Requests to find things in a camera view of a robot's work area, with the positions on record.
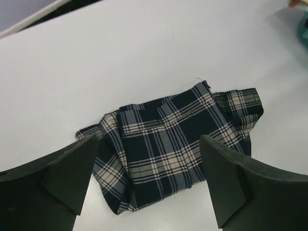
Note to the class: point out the navy plaid skirt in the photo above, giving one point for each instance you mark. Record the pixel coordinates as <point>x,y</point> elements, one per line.
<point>150,151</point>

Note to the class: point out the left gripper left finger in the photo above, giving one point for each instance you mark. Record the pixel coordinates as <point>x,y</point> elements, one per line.
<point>47,194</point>

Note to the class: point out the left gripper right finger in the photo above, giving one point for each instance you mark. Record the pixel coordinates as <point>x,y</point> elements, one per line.
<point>248,195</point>

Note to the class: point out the teal plastic bin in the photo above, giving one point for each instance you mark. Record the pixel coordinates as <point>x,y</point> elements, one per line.
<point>302,30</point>

